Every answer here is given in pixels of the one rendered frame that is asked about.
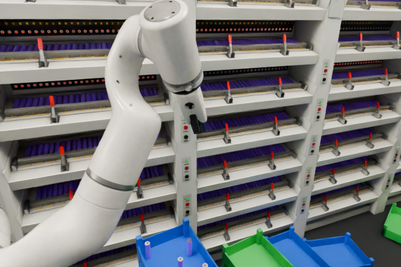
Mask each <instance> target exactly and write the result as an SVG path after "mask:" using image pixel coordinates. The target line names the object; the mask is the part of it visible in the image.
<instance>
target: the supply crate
mask: <svg viewBox="0 0 401 267"><path fill-rule="evenodd" d="M188 238H191V239H192V255H191V256H188V255H187V239H188ZM135 239H136V245H137V254H138V257H139V260H140V262H141V265H142V267H178V260H177V259H178V258H179V257H182V258H183V267H202V264H203V263H207V264H208V267H218V266H217V264H216V263H215V262H214V260H213V258H212V257H211V256H210V254H209V253H208V251H207V250H206V248H205V247H204V246H203V244H202V243H201V241H200V239H199V238H198V236H197V235H196V234H195V232H194V231H193V230H192V228H191V226H190V225H189V219H188V218H187V217H186V218H184V219H183V224H182V225H179V226H176V227H174V228H171V229H168V230H166V231H163V232H160V233H158V234H155V235H153V236H150V237H147V238H145V239H143V238H142V236H141V234H140V235H138V236H135ZM146 241H149V242H150V250H151V258H150V259H146V251H145V245H144V244H145V242H146Z"/></svg>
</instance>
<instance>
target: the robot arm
mask: <svg viewBox="0 0 401 267"><path fill-rule="evenodd" d="M145 58H148V59H149V60H150V61H152V62H153V63H154V64H155V66H156V67H157V68H158V70H159V73H160V75H161V78H162V80H163V83H164V85H165V87H166V88H167V89H168V90H169V91H171V92H172V93H173V94H176V96H177V99H178V103H179V105H180V108H181V111H182V114H183V116H184V119H185V121H186V123H187V124H188V125H190V124H191V127H192V130H193V133H194V134H201V133H203V132H206V129H205V125H204V122H206V121H207V116H206V110H205V104H204V100H203V95H202V91H201V88H200V85H201V83H202V80H203V70H202V65H201V61H200V57H199V53H198V48H197V44H196V39H195V34H194V31H193V26H192V21H191V18H190V13H189V9H188V6H187V5H186V3H185V2H183V1H181V0H158V1H156V2H153V3H151V4H150V5H148V6H147V7H146V8H144V9H143V10H142V12H141V13H140V15H138V14H137V15H133V16H131V17H130V18H128V19H127V20H126V21H125V23H124V24H123V25H122V27H121V28H120V30H119V32H118V34H117V36H116V39H115V41H114V43H113V45H112V47H111V50H110V52H109V55H108V58H107V61H106V66H105V73H104V78H105V84H106V89H107V94H108V97H109V100H110V103H111V107H112V116H111V119H110V122H109V124H108V126H107V128H106V130H105V132H104V134H103V136H102V138H101V141H100V143H99V145H98V147H97V149H96V151H95V153H94V155H93V157H92V159H91V161H90V163H89V165H88V167H87V169H86V171H85V173H84V176H83V178H82V180H81V182H80V184H79V186H78V189H77V190H76V192H75V195H74V196H73V198H72V200H71V201H70V203H69V204H67V205H66V206H64V207H62V208H61V209H59V210H57V211H56V212H54V213H53V214H52V215H50V216H49V217H47V218H46V219H45V220H44V221H42V222H41V223H40V224H39V225H38V226H36V227H35V228H34V229H32V230H31V231H30V232H29V233H28V234H27V235H25V236H24V237H23V238H22V239H20V240H18V241H17V242H16V243H14V244H12V245H10V242H11V229H10V223H9V220H8V217H7V215H6V214H5V212H4V211H3V210H2V209H1V208H0V267H68V266H70V265H73V264H75V263H77V262H79V261H81V260H84V259H86V258H88V257H90V256H91V255H93V254H94V253H96V252H97V251H99V250H100V249H101V248H102V247H103V246H104V245H105V244H106V243H107V242H108V240H109V239H110V237H111V236H112V234H113V232H114V230H115V228H116V226H117V224H118V222H119V220H120V218H121V216H122V214H123V211H124V209H125V207H126V205H127V202H128V200H129V198H130V196H131V194H132V192H133V190H134V187H135V185H136V183H137V181H138V179H139V177H140V174H141V172H142V170H143V167H144V165H145V164H146V161H147V159H148V156H149V154H150V152H151V150H152V148H153V146H154V143H155V141H156V139H157V137H158V135H159V131H160V129H161V118H160V117H159V115H158V114H157V112H155V111H154V109H152V108H151V106H149V105H148V103H146V102H145V100H144V99H143V97H142V96H141V94H140V90H139V85H138V77H139V73H140V69H141V66H142V63H143V61H144V59H145Z"/></svg>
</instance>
